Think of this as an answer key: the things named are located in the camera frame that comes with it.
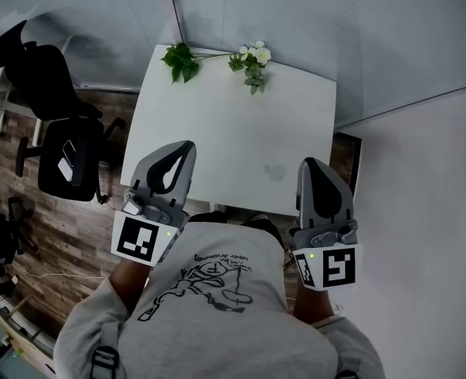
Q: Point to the person's dark trousers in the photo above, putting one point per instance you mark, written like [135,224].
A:
[264,227]

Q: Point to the person's left forearm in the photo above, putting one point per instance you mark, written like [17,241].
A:
[129,286]

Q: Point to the person's right forearm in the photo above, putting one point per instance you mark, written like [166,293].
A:
[312,302]

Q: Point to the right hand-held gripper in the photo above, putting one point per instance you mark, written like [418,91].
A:
[328,267]

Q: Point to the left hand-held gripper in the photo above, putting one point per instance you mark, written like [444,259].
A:
[146,215]

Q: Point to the white flat device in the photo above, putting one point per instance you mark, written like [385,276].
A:
[65,169]

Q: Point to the light wooden cabinet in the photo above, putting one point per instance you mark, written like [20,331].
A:
[8,342]

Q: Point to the black office chair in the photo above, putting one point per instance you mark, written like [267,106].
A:
[47,85]

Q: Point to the white artificial flower branch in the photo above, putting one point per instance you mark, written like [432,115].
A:
[182,59]

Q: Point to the person's grey printed shirt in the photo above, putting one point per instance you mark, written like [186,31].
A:
[217,330]

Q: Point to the black chair base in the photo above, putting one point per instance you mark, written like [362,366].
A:
[4,231]

